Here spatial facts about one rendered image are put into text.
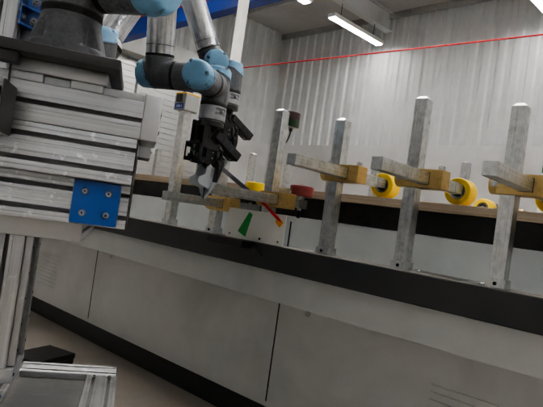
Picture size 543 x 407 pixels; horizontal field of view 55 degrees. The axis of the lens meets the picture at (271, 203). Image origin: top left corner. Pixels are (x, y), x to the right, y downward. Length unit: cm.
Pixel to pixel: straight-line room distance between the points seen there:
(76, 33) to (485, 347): 112
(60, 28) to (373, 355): 127
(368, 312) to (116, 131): 84
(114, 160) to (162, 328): 150
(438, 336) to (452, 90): 862
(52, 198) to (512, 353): 105
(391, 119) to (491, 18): 238
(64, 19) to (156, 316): 164
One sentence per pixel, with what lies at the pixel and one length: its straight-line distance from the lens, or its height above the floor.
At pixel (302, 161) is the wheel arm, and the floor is 94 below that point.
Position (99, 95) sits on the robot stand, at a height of 97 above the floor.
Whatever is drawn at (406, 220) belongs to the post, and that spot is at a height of 83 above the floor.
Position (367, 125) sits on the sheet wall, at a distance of 1065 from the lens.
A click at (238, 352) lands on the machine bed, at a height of 25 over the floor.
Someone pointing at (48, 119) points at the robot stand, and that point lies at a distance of 107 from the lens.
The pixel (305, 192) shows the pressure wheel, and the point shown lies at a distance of 176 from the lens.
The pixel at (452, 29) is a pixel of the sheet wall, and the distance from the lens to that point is 1032.
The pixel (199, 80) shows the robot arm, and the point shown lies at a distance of 136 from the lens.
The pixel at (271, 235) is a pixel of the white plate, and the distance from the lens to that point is 169.
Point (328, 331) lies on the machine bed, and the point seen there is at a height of 43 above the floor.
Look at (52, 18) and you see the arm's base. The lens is 112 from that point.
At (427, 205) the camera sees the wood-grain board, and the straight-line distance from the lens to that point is 164.
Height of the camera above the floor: 80
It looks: 1 degrees up
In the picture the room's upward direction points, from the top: 8 degrees clockwise
